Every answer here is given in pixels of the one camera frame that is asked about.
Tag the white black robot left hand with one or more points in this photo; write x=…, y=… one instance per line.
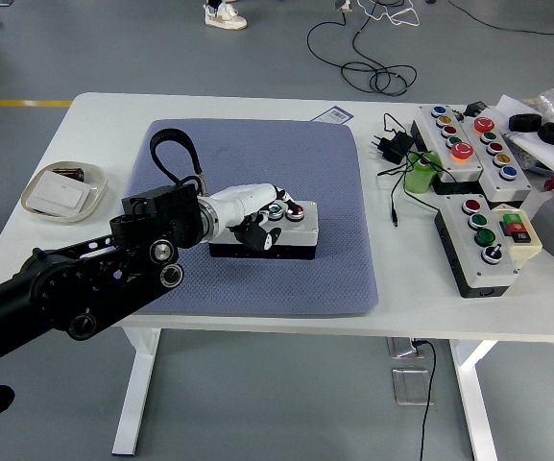
x=243, y=199

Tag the grey four-button control box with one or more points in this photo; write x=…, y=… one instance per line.
x=300, y=235

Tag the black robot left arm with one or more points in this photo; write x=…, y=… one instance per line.
x=65, y=283

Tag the grey five-button box, narrow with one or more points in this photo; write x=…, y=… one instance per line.
x=432, y=127

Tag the grey four-button box with selector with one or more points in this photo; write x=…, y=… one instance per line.
x=464, y=235

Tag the grey five-button box, wide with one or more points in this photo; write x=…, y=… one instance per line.
x=480, y=149

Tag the blue-grey textured mat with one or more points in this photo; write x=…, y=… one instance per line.
x=281, y=158

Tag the purple white label card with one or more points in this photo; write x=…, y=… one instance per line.
x=334, y=114

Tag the white shallow dish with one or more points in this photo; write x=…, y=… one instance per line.
x=95, y=189

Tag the green cylinder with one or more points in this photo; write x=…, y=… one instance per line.
x=418, y=180

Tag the dark red small item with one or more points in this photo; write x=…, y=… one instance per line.
x=67, y=174

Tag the person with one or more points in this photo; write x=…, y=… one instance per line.
x=224, y=16

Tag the white table leg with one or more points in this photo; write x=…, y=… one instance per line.
x=135, y=384
x=478, y=408

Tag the metal floor socket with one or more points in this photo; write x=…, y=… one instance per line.
x=401, y=348

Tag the small grey charger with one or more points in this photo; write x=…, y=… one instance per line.
x=344, y=4

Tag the small black connector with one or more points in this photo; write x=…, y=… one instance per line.
x=475, y=108

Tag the metal floor box lid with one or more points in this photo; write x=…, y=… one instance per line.
x=411, y=386

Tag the white paper sheet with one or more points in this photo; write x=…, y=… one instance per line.
x=540, y=151

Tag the white wall switch plate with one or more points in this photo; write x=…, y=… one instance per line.
x=60, y=192

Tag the beige red-green switch box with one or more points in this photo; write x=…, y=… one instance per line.
x=528, y=249

